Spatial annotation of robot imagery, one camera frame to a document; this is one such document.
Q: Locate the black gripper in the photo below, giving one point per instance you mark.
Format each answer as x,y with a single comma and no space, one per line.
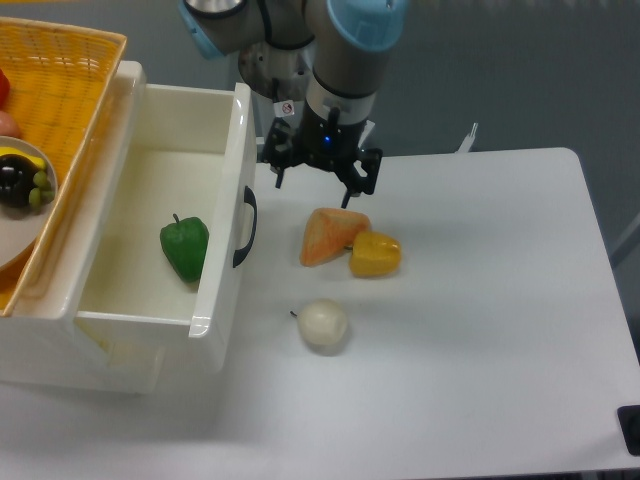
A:
325,144

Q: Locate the white drawer cabinet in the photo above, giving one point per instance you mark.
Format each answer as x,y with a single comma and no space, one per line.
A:
46,340

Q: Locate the white pear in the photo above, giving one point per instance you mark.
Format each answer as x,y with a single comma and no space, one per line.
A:
322,325

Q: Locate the orange wax apple fruit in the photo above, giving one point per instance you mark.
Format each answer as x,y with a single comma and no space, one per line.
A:
328,232

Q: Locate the green bell pepper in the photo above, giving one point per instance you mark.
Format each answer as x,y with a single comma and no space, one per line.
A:
184,243

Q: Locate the white drawer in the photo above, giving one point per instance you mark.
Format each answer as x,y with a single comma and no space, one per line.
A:
192,155

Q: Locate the red fruit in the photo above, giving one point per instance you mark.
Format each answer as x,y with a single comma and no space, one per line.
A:
5,88

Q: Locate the pink peach fruit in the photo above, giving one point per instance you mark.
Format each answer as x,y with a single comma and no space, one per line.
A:
8,126

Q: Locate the white plate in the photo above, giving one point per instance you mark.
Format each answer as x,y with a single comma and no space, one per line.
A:
20,227

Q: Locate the yellow woven basket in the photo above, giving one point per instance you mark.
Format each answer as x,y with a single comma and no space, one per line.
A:
59,76

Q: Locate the black corner object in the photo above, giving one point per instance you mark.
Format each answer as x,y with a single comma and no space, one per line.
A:
629,419

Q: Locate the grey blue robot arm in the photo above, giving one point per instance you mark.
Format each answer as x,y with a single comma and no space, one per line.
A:
320,63

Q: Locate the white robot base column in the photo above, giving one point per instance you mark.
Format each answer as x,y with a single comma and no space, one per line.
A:
279,80

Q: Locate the black mangosteen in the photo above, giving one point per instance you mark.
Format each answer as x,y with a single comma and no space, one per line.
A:
23,185

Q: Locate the yellow fruit on plate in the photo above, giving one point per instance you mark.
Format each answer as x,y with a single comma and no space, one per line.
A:
38,162

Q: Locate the yellow bell pepper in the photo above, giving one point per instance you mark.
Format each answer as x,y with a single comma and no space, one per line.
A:
374,254

